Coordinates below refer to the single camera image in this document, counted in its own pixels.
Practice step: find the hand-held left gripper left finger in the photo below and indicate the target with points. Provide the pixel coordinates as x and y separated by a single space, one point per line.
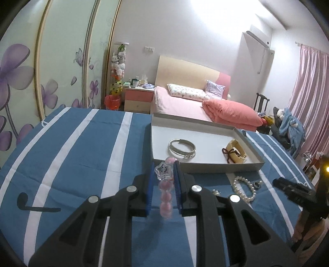
150 190

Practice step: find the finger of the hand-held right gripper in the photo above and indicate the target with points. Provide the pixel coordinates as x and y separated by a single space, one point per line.
300 196
287 182

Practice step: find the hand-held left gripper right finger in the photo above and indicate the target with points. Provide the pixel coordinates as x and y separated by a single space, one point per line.
177 187

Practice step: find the grey cardboard tray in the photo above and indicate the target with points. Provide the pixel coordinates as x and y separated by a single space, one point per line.
205 168

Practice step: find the silver bangle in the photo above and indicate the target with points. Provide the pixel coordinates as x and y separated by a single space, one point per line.
172 143

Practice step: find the gold bangle with brown bow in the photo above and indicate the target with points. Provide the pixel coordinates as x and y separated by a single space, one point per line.
235 143

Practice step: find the person's right hand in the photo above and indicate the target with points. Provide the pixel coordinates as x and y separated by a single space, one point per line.
308 231

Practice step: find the dark grey seat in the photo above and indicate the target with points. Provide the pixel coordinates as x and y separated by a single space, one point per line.
277 133

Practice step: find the blue plush garment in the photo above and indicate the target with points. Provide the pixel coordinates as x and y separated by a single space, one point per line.
291 128

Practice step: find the red yellow toy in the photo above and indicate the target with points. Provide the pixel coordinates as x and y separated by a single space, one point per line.
267 120

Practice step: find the blue white striped tablecloth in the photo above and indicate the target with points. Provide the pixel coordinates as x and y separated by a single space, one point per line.
77 159

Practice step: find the dark wooden chair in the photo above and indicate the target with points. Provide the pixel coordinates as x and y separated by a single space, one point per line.
259 101

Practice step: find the pink beige nightstand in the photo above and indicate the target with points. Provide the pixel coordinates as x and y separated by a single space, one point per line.
137 101

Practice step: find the pink duvet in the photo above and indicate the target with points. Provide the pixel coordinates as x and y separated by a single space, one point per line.
231 113

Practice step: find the red bin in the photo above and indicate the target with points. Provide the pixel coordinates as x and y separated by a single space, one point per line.
112 103

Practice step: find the pink curtain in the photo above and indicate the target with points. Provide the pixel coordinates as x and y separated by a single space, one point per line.
311 89

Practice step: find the white patterned pillow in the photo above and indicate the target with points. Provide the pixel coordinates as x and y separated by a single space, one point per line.
187 92

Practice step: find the light blue cloth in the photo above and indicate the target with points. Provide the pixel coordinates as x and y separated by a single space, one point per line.
148 86

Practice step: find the purple floral pillow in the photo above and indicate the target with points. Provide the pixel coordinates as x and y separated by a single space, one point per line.
214 88

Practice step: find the green mug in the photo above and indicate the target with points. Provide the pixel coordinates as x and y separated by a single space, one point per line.
135 83

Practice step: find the pink bed with beige headboard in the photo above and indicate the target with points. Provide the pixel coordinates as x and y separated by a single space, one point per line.
185 66

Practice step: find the clear tube of plush toys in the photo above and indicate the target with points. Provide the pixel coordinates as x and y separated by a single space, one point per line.
118 66

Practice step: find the curtain rod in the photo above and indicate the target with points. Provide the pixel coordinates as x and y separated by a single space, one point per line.
299 43

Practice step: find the flower print sliding wardrobe door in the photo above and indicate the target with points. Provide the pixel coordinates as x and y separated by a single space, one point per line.
18 77
66 51
100 51

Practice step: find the white air conditioner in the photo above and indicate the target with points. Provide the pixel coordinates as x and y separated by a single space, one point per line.
258 37

